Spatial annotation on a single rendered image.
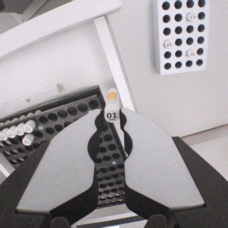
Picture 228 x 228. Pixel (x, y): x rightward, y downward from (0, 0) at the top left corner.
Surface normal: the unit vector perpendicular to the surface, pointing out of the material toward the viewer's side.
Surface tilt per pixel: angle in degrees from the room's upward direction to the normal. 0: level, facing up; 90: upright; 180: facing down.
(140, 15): 0
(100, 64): 0
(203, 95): 0
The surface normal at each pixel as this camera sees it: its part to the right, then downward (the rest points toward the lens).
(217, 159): -0.31, -0.83
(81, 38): 0.01, 0.50
